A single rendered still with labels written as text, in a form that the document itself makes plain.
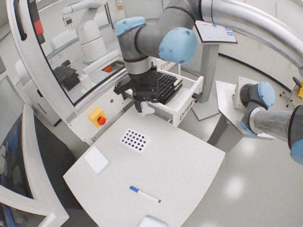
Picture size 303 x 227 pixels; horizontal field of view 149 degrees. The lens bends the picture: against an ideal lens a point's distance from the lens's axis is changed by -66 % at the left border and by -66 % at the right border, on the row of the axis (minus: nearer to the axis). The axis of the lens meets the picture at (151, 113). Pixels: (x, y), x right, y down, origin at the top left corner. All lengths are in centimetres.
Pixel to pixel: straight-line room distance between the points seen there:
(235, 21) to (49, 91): 57
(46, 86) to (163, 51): 41
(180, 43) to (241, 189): 147
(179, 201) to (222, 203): 93
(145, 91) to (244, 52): 325
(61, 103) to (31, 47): 26
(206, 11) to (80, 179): 76
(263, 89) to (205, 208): 113
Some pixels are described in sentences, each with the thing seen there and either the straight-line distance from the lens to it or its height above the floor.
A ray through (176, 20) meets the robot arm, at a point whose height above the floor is 125.
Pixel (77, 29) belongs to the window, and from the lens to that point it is 52.
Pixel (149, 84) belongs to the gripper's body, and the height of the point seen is 105.
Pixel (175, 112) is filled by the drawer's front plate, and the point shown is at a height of 92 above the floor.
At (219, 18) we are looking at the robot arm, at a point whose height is 126.
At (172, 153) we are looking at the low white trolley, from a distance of 55.
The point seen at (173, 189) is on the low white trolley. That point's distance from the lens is 52.
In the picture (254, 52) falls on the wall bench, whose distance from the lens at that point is 348.
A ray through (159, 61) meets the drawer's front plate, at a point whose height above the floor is 91.
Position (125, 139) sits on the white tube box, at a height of 80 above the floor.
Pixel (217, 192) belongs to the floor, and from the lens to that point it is 138.
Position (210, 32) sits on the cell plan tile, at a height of 105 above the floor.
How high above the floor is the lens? 128
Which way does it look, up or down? 50 degrees down
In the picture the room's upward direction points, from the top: 11 degrees counter-clockwise
